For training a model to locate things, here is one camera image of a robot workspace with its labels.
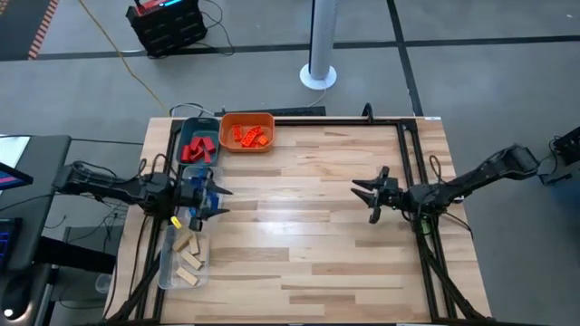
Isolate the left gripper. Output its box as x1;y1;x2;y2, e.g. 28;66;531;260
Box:
173;177;235;232

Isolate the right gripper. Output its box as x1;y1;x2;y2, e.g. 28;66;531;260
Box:
350;165;410;225

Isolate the clear plastic storage bin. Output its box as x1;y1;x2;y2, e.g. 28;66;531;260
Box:
157;225;211;291
178;165;226;226

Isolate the orange plastic bin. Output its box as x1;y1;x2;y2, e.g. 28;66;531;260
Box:
218;111;276;154

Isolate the dark teal plastic bin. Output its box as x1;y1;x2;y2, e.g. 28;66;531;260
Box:
175;116;222;168

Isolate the clear plastic cup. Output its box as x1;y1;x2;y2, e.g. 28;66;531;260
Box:
93;273;113;295

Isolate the white tower fan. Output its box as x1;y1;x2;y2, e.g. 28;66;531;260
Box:
298;0;340;91

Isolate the black equipment case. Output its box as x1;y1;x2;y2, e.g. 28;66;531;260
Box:
125;0;209;59

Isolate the black desk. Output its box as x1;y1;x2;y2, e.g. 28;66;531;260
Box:
0;134;73;273

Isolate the black floor equipment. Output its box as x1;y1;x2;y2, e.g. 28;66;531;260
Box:
538;125;580;187

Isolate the tablet screen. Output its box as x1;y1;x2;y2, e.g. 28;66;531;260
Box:
0;161;34;191

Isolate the black keyboard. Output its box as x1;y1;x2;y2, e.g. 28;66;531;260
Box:
0;216;24;273

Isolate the black computer mouse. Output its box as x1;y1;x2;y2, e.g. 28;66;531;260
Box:
0;271;35;323

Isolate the dark orange-striped floor mat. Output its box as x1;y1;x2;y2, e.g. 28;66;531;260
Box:
0;0;61;61

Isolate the black aluminium table frame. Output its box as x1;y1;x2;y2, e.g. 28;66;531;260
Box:
106;115;499;326

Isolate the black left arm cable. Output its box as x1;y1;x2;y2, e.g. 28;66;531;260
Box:
137;152;176;183

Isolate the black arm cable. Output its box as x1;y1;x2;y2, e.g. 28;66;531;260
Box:
427;154;445;185
137;152;176;183

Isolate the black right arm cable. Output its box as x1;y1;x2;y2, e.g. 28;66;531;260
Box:
427;154;445;185

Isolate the yellow cable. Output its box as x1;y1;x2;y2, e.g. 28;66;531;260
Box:
77;0;169;113

